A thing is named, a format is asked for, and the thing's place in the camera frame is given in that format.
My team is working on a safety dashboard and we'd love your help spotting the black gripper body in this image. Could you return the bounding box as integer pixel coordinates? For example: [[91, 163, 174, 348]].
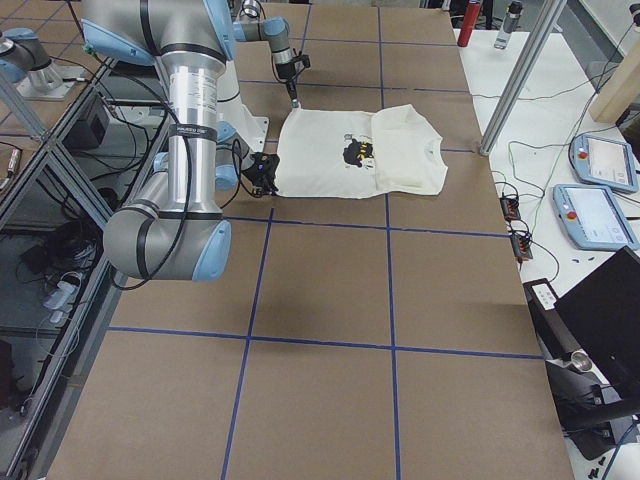
[[241, 152, 280, 196], [274, 48, 311, 98]]

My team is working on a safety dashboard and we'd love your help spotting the white long-sleeve cat shirt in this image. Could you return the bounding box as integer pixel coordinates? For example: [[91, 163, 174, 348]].
[[275, 104, 448, 199]]

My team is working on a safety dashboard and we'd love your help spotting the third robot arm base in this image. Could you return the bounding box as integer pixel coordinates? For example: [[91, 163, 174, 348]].
[[1, 28, 85, 101]]

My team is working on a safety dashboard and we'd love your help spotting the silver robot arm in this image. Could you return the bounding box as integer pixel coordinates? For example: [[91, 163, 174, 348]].
[[81, 1, 296, 282], [233, 1, 311, 109]]

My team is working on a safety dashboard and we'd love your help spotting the red water bottle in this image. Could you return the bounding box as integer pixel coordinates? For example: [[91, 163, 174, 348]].
[[457, 0, 482, 48]]

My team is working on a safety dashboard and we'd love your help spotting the clear water bottle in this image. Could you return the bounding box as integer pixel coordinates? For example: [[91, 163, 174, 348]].
[[493, 0, 523, 50]]

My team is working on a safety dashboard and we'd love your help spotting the far black USB hub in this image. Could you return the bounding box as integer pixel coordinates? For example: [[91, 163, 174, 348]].
[[499, 194, 521, 222]]

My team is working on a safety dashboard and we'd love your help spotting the black usb hub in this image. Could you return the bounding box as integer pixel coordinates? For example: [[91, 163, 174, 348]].
[[499, 194, 521, 222], [510, 230, 533, 263]]

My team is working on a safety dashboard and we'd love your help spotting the near black USB hub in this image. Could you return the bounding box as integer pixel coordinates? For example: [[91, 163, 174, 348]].
[[510, 230, 533, 263]]

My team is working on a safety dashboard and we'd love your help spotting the far blue teach pendant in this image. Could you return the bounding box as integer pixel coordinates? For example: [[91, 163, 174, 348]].
[[568, 134, 639, 193]]

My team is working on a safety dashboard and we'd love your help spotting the blue teach pendant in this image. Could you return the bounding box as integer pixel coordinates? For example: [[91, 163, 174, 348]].
[[568, 134, 639, 193], [552, 184, 639, 251]]

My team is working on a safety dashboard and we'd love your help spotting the near blue teach pendant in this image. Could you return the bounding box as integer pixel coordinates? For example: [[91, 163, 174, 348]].
[[552, 184, 639, 251]]

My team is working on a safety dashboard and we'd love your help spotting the wooden beam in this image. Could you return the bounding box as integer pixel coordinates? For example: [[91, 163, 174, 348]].
[[589, 41, 640, 123]]

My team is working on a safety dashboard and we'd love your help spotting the black laptop computer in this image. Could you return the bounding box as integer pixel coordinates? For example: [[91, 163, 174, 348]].
[[555, 247, 639, 398]]

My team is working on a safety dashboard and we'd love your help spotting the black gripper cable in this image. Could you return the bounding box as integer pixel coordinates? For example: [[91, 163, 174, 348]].
[[92, 54, 251, 291]]

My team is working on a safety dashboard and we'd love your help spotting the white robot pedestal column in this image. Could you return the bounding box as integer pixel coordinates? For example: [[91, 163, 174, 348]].
[[199, 0, 270, 164]]

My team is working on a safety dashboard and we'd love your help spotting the aluminium frame rack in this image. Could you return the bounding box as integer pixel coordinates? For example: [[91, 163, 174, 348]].
[[1, 60, 167, 479]]

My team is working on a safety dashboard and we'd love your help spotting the aluminium frame post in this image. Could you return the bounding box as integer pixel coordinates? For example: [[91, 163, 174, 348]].
[[479, 0, 567, 156]]

